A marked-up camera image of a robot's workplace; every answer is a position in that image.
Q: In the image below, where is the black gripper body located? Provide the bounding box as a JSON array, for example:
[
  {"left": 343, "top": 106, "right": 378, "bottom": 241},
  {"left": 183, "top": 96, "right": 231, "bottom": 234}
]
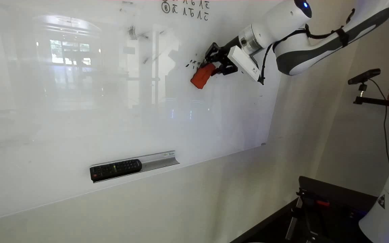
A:
[{"left": 219, "top": 36, "right": 246, "bottom": 67}]

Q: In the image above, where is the orange foam eraser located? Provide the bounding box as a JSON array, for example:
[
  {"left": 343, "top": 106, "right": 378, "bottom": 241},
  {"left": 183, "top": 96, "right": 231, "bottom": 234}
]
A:
[{"left": 189, "top": 63, "right": 218, "bottom": 91}]

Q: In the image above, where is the large white whiteboard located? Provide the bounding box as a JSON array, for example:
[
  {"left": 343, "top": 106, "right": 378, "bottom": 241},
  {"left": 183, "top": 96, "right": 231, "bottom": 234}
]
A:
[{"left": 0, "top": 0, "right": 305, "bottom": 226}]

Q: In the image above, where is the aluminium marker tray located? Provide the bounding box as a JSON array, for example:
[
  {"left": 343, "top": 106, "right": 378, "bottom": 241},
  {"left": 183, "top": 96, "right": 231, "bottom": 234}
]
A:
[{"left": 89, "top": 149, "right": 181, "bottom": 183}]

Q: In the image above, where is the black table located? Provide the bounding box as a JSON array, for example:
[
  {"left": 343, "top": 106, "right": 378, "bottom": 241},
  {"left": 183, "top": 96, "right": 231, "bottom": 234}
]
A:
[{"left": 228, "top": 175, "right": 377, "bottom": 243}]

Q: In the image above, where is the black tripod with red knob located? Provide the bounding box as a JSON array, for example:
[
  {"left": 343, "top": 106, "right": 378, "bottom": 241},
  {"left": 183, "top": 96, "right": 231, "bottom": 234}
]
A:
[{"left": 282, "top": 191, "right": 336, "bottom": 243}]

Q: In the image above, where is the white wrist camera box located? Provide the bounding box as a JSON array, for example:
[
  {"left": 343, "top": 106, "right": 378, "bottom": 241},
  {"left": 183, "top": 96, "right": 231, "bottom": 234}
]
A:
[{"left": 226, "top": 45, "right": 264, "bottom": 84}]

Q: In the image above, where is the black camera on stand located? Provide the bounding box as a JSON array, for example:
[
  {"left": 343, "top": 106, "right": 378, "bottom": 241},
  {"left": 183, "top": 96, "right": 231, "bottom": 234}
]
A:
[{"left": 347, "top": 68, "right": 382, "bottom": 87}]

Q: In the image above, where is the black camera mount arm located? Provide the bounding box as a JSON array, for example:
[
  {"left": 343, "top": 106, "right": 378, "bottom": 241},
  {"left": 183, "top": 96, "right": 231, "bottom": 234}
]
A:
[{"left": 353, "top": 83, "right": 389, "bottom": 111}]

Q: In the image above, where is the thin black camera cable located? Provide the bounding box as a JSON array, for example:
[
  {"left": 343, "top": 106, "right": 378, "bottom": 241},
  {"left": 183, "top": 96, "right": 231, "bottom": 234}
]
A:
[{"left": 369, "top": 79, "right": 389, "bottom": 172}]

